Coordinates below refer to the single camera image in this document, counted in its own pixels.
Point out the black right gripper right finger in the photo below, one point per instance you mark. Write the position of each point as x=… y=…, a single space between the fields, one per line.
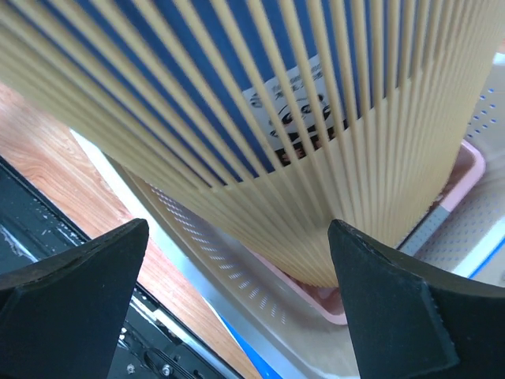
x=409 y=319

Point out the pink small tray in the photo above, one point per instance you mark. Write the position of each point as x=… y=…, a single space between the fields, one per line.
x=326 y=302

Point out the blue bucket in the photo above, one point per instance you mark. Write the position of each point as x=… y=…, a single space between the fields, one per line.
x=240 y=87

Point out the black mounting rail plate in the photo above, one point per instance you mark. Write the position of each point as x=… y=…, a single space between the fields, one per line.
x=33 y=229

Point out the beige perforated basket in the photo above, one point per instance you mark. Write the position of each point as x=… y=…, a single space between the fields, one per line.
x=295 y=343

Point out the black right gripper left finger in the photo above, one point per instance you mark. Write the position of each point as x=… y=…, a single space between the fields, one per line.
x=61 y=317

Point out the yellow slatted basket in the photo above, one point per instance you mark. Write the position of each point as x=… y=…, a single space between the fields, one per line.
x=414 y=134

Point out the blue rimmed white tub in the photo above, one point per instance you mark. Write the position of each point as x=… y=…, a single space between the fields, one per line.
x=491 y=271

